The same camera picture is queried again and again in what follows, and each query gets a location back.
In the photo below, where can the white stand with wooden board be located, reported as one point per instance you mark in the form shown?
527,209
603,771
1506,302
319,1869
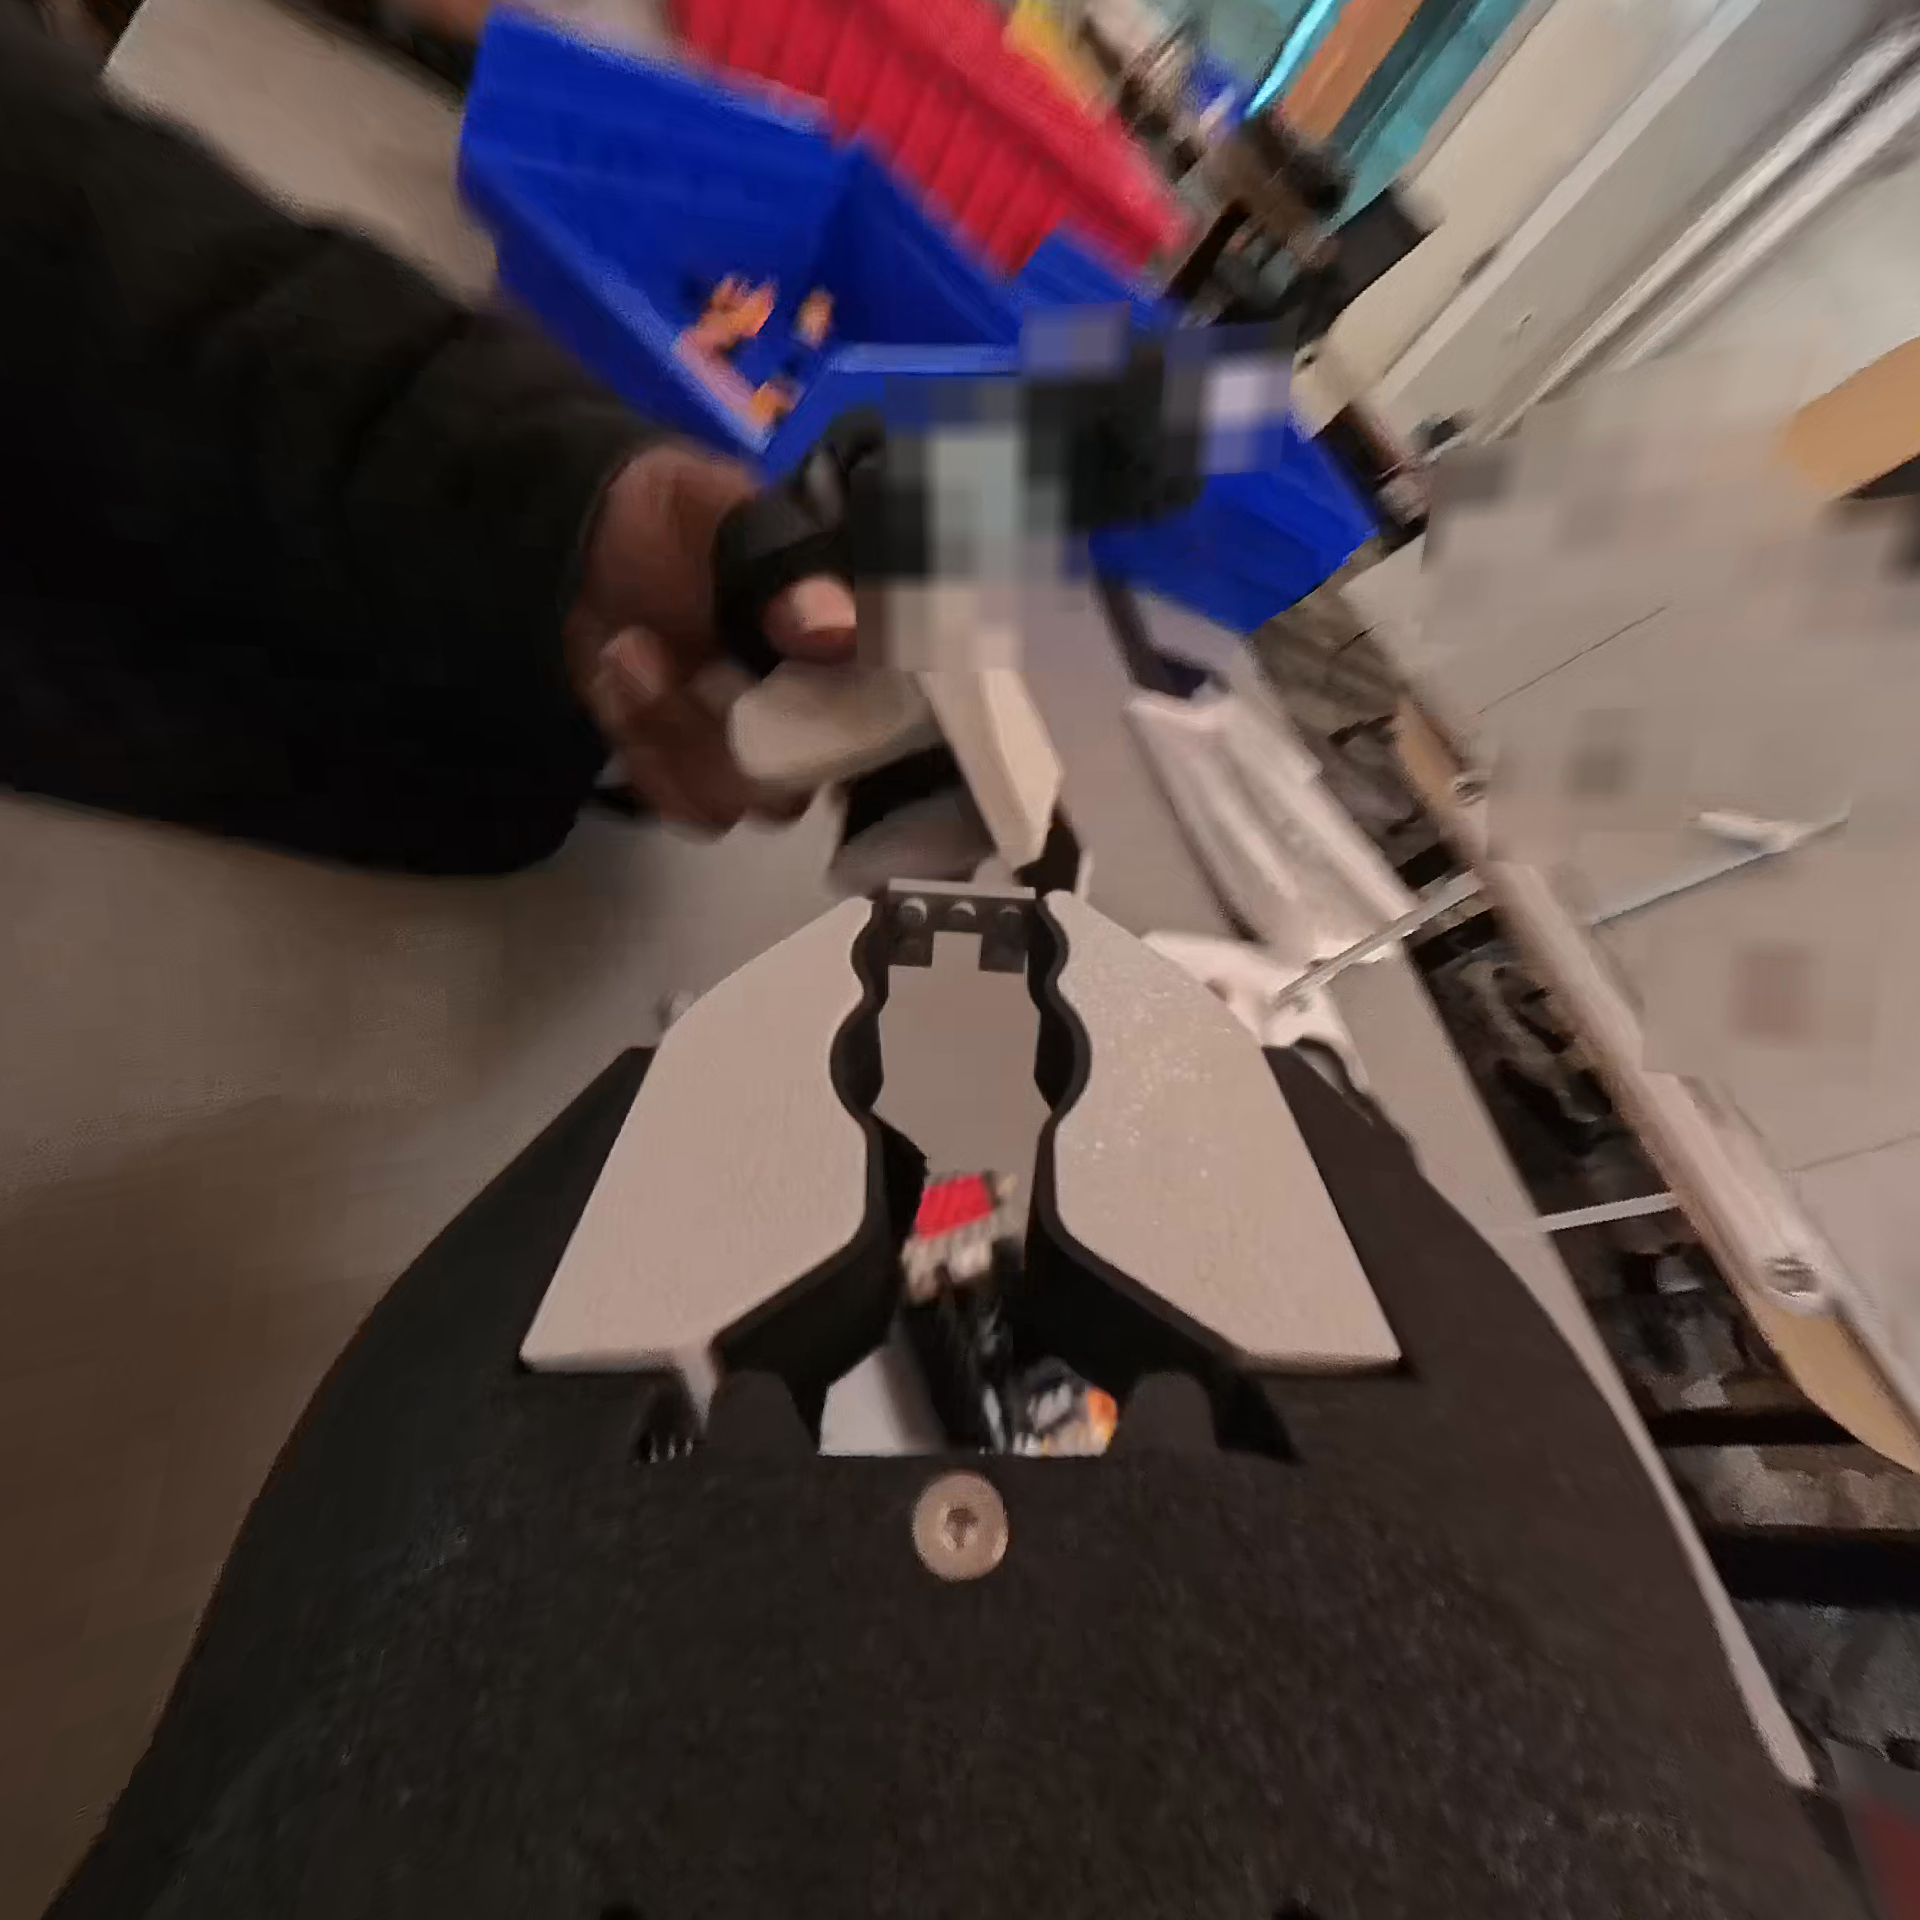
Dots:
1695,1154

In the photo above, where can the person's left forearm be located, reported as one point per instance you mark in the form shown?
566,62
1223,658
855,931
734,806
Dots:
301,524

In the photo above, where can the person's left hand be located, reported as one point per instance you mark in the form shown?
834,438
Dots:
645,598

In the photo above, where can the toy brick car model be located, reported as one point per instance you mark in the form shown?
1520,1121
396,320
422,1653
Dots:
960,1206

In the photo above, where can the orange loose bricks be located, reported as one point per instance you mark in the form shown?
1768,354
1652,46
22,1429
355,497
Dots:
734,306

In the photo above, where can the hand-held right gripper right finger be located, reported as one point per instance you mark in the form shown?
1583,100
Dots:
1202,1185

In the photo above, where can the blue plastic bin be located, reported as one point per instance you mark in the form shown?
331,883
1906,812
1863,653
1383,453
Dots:
600,180
1276,539

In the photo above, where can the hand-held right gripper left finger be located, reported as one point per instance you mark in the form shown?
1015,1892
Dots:
722,1185

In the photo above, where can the instruction booklet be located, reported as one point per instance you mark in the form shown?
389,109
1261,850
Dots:
1862,1141

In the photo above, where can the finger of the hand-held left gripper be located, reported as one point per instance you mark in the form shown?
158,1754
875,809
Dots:
901,838
1013,764

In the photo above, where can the grey desk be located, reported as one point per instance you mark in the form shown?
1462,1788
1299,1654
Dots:
301,1049

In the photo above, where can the red plastic bin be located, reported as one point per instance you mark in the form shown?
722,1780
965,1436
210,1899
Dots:
932,105

